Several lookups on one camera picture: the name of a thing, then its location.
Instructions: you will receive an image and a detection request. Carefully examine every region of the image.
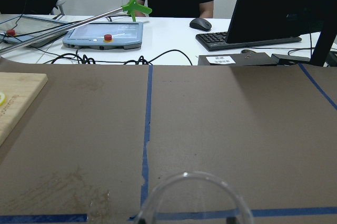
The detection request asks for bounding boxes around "brown paper table mat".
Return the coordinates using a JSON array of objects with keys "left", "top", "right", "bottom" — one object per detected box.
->
[{"left": 1, "top": 58, "right": 336, "bottom": 223}]

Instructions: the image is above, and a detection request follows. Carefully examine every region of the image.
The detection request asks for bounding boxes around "bamboo cutting board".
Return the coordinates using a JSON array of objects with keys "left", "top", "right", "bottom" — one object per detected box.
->
[{"left": 1, "top": 72, "right": 48, "bottom": 144}]

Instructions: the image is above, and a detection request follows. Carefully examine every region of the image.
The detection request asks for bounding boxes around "black keyboard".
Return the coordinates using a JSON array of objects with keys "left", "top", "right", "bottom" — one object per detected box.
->
[{"left": 195, "top": 32, "right": 302, "bottom": 52}]

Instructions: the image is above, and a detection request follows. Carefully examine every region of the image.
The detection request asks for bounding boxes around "black computer mouse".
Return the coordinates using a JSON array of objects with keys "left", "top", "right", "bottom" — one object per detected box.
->
[{"left": 189, "top": 18, "right": 212, "bottom": 32}]

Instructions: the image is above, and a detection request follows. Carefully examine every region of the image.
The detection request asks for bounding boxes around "clear glass cup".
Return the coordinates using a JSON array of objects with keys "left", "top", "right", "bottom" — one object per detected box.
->
[{"left": 133, "top": 171, "right": 255, "bottom": 223}]

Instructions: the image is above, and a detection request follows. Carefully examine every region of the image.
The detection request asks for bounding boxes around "grey teach pendant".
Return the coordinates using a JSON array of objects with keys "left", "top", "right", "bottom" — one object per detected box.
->
[
  {"left": 63, "top": 22, "right": 143, "bottom": 50},
  {"left": 1, "top": 14, "right": 68, "bottom": 48}
]

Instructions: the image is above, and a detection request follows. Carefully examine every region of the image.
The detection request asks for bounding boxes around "black box with label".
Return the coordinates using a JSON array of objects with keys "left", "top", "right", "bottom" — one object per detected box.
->
[{"left": 198, "top": 53, "right": 277, "bottom": 66}]

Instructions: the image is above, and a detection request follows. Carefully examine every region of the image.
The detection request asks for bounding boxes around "black pendant cable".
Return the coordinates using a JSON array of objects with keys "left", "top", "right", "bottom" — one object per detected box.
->
[{"left": 43, "top": 49, "right": 194, "bottom": 66}]

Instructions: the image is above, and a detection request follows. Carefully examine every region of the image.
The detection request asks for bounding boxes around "green handled reacher grabber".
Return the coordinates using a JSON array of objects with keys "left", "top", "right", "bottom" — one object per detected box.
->
[{"left": 1, "top": 0, "right": 152, "bottom": 56}]

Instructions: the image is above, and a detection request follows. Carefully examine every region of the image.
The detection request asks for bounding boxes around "lemon slice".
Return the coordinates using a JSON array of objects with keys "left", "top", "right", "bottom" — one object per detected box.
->
[{"left": 0, "top": 92, "right": 6, "bottom": 105}]

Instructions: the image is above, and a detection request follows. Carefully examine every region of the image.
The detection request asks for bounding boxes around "black computer monitor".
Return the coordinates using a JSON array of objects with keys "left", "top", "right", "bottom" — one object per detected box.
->
[{"left": 226, "top": 0, "right": 336, "bottom": 66}]

